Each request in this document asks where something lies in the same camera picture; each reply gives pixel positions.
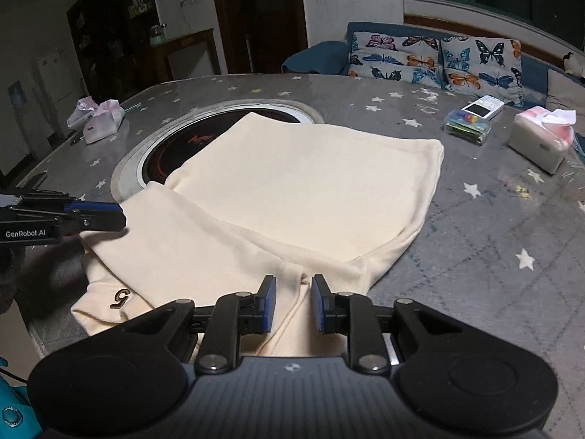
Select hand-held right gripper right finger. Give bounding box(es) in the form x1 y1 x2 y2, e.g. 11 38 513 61
311 274 458 375

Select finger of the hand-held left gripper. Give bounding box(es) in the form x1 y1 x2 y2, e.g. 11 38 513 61
18 194 124 215
59 211 127 239

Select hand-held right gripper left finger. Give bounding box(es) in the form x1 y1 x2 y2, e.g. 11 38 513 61
122 275 278 376

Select cream shorts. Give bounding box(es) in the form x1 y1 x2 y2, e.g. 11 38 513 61
71 113 445 358

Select round black induction cooktop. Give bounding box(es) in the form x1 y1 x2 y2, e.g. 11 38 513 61
111 99 325 204

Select dark wooden display cabinet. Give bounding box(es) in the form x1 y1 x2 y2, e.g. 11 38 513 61
66 0 161 101

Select grey star-printed tablecloth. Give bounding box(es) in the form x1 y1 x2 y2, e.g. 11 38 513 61
17 73 585 439

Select wooden side table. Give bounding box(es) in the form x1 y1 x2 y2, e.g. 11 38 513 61
150 28 221 82

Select teal plastic object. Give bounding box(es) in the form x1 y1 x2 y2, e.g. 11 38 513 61
0 356 43 439

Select clear plastic box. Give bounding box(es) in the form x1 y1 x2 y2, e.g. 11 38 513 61
444 110 492 147

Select blue sofa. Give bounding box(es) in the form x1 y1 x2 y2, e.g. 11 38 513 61
281 22 585 107

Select dark wooden door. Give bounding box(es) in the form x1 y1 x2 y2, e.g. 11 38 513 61
208 0 309 75

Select white flat device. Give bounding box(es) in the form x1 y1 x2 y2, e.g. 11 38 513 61
461 95 505 122

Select butterfly print cushion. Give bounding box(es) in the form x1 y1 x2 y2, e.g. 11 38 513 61
440 38 525 107
348 31 443 89

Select white and pink tissue pack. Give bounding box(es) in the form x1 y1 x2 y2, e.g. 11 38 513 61
509 105 577 173

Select plain grey cushion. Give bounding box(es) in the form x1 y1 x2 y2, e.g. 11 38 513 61
545 69 585 120

